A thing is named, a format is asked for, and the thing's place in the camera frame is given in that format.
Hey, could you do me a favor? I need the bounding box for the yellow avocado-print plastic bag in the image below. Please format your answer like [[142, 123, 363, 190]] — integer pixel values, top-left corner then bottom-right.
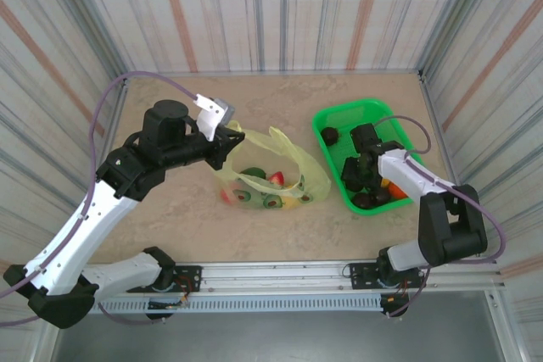
[[211, 120, 332, 210]]

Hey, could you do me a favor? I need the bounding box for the green plastic basket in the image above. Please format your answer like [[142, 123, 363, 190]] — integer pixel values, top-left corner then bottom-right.
[[311, 97, 425, 215]]

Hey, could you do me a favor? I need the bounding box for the small circuit board with wires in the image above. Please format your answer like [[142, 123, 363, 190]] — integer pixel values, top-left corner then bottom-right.
[[148, 298, 190, 310]]

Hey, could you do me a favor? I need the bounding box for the large green fake avocado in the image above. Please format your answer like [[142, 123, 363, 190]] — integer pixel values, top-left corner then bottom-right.
[[240, 166, 267, 181]]

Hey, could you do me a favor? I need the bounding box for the white slotted cable duct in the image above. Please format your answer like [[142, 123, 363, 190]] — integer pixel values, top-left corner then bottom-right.
[[95, 296, 383, 315]]

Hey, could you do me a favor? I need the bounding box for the red-orange fake tangerine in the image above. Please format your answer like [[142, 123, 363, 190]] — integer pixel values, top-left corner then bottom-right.
[[389, 182, 411, 200]]

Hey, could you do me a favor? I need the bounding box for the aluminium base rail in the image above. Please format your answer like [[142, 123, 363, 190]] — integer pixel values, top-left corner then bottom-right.
[[82, 256, 507, 298]]

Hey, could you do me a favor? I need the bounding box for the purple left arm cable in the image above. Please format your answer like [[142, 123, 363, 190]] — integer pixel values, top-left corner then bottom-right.
[[0, 71, 199, 329]]

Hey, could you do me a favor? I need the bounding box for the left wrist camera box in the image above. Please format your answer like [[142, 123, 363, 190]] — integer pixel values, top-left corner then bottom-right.
[[193, 94, 236, 143]]

